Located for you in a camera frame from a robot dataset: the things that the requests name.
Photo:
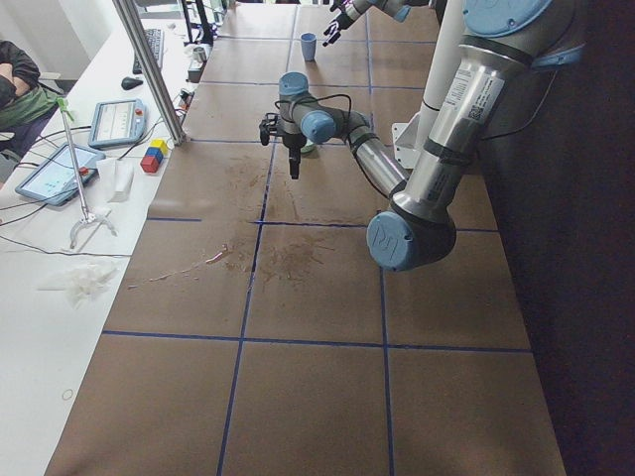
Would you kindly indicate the red cube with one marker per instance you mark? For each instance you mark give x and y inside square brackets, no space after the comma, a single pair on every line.
[150,164]

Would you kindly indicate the seated person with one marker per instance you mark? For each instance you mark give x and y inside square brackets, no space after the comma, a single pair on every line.
[26,106]

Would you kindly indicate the silver metal cylinder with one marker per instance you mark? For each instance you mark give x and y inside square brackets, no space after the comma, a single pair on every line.
[200,53]

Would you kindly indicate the mint green bowl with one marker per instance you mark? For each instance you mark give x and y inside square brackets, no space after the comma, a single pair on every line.
[307,148]

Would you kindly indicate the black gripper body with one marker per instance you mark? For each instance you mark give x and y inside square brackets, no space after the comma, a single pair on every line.
[292,143]
[343,16]

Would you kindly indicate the metal grabber tool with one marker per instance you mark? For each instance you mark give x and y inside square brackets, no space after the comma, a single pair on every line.
[88,218]

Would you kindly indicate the crumpled white tissue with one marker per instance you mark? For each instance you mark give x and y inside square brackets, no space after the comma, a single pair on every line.
[80,283]

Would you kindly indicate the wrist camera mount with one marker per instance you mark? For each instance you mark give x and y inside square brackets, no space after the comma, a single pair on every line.
[269,128]

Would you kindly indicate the aluminium frame post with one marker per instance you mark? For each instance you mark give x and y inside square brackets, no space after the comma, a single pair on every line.
[132,24]

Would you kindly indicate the teach pendant tablet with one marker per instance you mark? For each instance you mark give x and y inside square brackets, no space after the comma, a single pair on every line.
[117,123]
[53,181]

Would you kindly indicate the white pedestal column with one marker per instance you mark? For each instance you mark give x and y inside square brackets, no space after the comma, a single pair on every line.
[410,137]

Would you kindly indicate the yellow cube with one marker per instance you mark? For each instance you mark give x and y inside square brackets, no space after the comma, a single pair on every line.
[160,144]

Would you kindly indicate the far teach pendant tablet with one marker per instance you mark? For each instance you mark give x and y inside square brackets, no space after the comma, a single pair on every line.
[117,123]

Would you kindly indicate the black keyboard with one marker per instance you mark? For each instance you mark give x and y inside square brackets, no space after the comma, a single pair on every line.
[155,38]

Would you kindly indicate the light blue cup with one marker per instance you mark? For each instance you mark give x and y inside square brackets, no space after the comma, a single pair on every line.
[308,46]

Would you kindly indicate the near teach pendant tablet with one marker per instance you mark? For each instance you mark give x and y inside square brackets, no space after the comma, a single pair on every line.
[53,181]

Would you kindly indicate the black computer mouse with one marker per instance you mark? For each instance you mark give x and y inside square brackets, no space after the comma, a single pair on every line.
[129,83]

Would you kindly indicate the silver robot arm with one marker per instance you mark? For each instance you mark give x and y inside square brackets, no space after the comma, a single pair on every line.
[398,10]
[482,47]

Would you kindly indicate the blue cube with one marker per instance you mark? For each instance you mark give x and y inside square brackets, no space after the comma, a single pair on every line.
[156,154]

